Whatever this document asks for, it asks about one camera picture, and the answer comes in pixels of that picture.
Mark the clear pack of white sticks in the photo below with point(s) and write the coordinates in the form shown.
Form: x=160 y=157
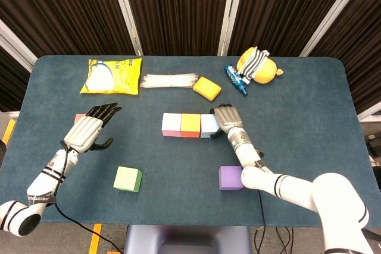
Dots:
x=169 y=81

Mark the pink foam cube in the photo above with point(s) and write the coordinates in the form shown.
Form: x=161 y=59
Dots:
x=171 y=123

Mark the green foam cube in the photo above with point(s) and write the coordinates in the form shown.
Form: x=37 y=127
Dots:
x=126 y=178

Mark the light blue foam cube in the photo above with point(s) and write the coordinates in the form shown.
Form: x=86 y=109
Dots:
x=208 y=126

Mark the yellow plush toy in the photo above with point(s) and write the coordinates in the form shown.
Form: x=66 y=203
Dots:
x=268 y=71

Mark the blue grey robot torso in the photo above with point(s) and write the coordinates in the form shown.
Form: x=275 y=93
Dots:
x=187 y=239

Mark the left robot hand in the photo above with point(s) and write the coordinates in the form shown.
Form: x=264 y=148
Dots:
x=81 y=133

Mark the purple foam cube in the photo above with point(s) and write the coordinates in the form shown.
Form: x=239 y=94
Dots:
x=230 y=178

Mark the dark brown pleated screen panel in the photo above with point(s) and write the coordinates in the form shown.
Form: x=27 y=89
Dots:
x=12 y=87
x=276 y=13
x=363 y=43
x=74 y=13
x=178 y=13

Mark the yellow sponge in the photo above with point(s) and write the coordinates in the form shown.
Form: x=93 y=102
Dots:
x=206 y=89

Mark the orange foam cube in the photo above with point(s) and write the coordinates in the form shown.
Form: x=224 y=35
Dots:
x=190 y=124

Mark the blue spray bottle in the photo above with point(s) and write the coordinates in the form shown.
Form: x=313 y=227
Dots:
x=235 y=78

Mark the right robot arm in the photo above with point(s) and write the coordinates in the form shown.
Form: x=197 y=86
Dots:
x=327 y=194

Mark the white screen frame post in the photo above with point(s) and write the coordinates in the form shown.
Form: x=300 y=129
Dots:
x=327 y=16
x=230 y=19
x=370 y=114
x=18 y=45
x=128 y=19

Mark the black equipment box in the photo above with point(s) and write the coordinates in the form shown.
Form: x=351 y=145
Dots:
x=374 y=144

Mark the teal felt table cover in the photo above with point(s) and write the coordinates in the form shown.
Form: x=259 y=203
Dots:
x=178 y=153

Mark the yellow snack bag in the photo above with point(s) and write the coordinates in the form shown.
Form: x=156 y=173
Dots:
x=125 y=78

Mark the red foam cube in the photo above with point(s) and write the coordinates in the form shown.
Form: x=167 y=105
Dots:
x=78 y=118

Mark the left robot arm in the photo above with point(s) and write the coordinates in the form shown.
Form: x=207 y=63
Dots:
x=41 y=185

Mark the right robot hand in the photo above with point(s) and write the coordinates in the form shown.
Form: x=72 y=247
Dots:
x=227 y=117

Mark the yellow floor tape strip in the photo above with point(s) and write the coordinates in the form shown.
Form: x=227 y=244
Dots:
x=95 y=239
x=8 y=132

